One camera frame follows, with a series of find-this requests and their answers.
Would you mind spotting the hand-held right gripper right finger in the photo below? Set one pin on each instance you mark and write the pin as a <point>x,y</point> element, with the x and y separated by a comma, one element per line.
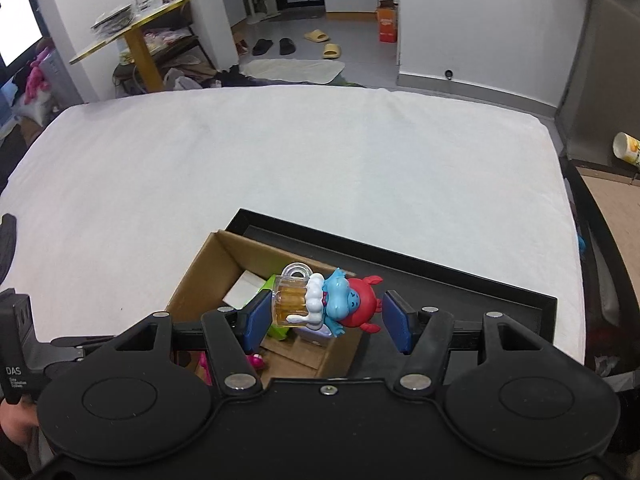
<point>397,320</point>

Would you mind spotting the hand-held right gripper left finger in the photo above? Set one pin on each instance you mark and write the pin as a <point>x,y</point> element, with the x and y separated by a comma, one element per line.
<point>257,317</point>

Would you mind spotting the green box toy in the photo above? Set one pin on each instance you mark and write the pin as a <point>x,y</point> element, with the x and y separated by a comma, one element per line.
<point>276,332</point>

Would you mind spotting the pink costume figurine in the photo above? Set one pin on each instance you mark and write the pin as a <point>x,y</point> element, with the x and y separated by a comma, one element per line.
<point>256,361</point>

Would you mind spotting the black tray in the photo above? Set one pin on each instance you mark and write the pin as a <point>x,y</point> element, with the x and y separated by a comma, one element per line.
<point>450,310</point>

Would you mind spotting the blue figurine with beer mug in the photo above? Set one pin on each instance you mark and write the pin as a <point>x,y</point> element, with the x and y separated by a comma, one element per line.
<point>342,300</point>

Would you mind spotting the purple cube toy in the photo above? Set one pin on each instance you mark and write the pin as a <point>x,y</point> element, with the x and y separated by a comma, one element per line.
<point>317,333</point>

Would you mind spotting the cardboard box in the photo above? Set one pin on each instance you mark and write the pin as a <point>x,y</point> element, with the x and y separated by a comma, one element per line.
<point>235,255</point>

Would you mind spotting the person's left hand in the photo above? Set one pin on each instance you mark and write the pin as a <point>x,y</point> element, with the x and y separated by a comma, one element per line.
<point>17,420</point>

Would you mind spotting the white power adapter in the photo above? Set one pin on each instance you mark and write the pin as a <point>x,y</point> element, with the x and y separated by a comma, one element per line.
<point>242,287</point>

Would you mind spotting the black object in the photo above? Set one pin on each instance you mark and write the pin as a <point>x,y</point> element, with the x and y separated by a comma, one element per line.
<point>7,247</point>

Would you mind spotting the white bed sheet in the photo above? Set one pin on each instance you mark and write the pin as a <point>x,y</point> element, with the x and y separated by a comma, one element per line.
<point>300,160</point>

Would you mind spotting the black low table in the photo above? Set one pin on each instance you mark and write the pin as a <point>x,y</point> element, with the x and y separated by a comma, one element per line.
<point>615,220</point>

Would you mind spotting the beige floor mat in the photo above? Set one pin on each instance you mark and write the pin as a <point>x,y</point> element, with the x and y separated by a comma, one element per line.
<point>295,70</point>

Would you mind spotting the yellow slipper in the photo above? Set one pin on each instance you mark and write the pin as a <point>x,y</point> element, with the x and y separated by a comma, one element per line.
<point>316,36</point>
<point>332,51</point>

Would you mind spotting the pink plush toy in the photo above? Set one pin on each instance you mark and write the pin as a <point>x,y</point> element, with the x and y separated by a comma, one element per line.
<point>36,80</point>

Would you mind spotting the stack of paper cups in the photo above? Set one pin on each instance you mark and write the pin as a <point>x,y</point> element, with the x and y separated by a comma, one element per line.
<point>627,147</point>

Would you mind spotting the orange box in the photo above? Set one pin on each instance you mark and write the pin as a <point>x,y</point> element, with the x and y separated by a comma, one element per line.
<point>387,25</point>

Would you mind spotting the yellow wooden table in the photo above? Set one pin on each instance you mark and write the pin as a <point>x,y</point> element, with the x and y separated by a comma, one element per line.
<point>140,45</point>

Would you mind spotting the stack of plates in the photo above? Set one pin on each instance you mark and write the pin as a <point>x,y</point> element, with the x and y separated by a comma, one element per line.
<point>112,19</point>

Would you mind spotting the monitor screen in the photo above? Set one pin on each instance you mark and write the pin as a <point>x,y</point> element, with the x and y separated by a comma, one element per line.
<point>17,10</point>

